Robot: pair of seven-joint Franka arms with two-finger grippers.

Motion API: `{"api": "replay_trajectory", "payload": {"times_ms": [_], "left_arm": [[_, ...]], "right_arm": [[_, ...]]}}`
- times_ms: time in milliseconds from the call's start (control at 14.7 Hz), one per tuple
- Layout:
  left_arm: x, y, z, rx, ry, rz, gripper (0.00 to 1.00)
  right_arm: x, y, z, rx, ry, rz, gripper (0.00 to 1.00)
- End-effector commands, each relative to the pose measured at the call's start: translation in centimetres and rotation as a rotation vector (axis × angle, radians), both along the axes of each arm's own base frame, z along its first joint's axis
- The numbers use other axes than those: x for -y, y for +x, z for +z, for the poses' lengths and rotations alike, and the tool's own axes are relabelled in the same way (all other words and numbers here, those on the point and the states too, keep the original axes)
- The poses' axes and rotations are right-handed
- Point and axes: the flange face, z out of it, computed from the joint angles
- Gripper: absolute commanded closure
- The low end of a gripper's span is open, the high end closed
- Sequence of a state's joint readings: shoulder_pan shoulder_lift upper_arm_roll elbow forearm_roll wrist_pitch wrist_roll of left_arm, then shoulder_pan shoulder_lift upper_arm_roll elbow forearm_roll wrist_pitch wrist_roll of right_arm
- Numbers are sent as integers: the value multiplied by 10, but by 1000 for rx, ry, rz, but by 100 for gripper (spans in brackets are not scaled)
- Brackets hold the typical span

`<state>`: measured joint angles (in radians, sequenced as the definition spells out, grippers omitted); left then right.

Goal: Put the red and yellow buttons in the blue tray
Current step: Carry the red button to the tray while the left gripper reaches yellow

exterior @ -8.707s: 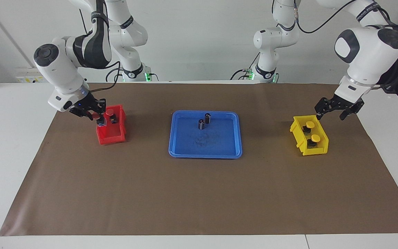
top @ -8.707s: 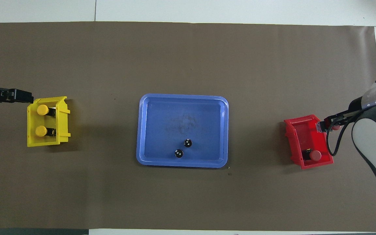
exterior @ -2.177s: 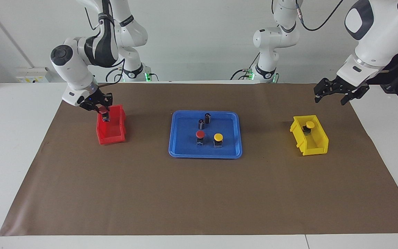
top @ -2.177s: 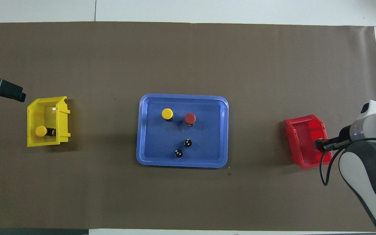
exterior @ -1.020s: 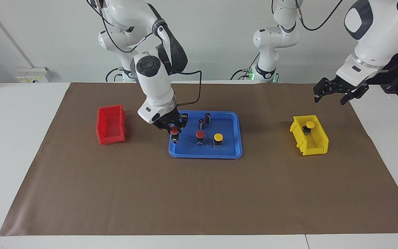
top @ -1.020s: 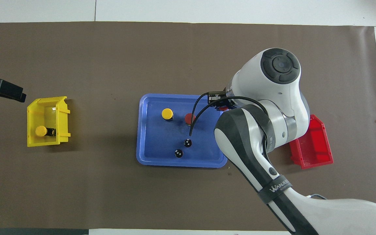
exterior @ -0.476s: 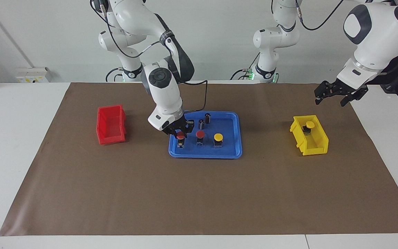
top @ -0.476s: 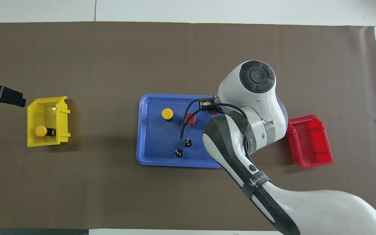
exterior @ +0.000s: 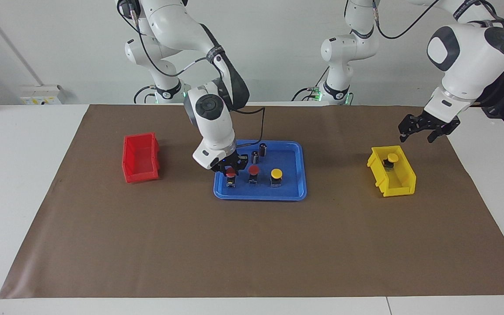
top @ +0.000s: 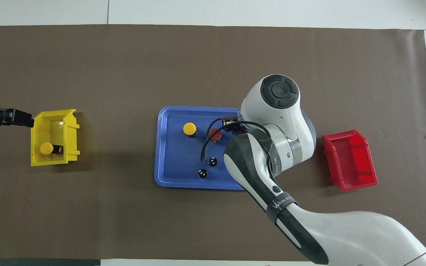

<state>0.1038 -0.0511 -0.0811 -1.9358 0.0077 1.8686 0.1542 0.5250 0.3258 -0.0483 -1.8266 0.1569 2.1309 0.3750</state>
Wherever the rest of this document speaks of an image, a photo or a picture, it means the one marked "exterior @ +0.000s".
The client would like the black base cable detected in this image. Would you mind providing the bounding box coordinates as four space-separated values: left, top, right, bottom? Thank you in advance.
133 85 157 104
291 66 329 102

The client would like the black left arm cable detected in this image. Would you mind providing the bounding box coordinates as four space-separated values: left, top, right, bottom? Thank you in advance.
372 0 504 40

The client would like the red plastic bin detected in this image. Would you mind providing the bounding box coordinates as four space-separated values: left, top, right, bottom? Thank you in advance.
122 133 161 183

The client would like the brown paper mat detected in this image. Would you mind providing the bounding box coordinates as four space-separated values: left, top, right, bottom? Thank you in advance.
0 104 504 299

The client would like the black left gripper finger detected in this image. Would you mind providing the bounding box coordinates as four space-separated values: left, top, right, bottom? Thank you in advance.
399 116 423 143
427 126 456 144

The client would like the yellow plastic bin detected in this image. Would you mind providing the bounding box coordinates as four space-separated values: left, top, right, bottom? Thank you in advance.
367 146 417 197

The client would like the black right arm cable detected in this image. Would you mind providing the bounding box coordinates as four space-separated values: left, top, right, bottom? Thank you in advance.
121 0 266 147

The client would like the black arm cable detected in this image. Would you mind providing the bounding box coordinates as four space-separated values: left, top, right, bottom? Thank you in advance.
372 0 504 40
121 0 266 147

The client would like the blue plastic tray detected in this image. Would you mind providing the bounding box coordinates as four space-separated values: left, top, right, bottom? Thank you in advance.
213 140 308 201

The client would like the white wall outlet box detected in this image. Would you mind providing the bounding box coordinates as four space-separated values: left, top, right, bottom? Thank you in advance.
19 84 63 105

